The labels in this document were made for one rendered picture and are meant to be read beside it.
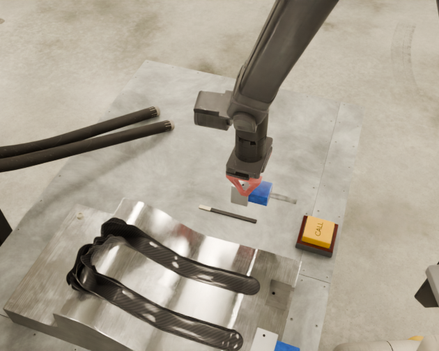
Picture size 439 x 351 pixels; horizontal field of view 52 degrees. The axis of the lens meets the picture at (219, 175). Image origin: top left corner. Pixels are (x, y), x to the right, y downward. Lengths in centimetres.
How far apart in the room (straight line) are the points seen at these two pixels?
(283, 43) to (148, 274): 50
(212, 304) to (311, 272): 25
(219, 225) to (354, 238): 112
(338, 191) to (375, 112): 158
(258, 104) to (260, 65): 9
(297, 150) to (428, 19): 259
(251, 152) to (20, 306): 51
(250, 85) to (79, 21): 285
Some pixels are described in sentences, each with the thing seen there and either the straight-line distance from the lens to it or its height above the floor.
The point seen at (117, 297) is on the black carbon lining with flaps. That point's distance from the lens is 84.
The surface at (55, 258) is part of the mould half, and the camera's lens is 98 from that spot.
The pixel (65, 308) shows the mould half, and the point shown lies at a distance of 83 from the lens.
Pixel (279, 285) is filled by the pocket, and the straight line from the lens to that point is 89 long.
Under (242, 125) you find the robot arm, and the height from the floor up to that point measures 117.
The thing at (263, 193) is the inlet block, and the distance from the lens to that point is 91.
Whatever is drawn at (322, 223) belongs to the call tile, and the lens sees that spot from 103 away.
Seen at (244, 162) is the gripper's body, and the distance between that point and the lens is 84.
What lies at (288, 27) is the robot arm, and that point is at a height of 139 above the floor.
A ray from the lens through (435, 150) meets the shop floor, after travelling 259.
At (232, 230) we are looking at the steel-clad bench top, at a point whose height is 80.
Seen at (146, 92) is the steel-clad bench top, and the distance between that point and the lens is 139.
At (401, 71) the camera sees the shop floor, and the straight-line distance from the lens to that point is 307.
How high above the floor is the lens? 165
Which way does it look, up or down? 49 degrees down
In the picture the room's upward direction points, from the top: 1 degrees clockwise
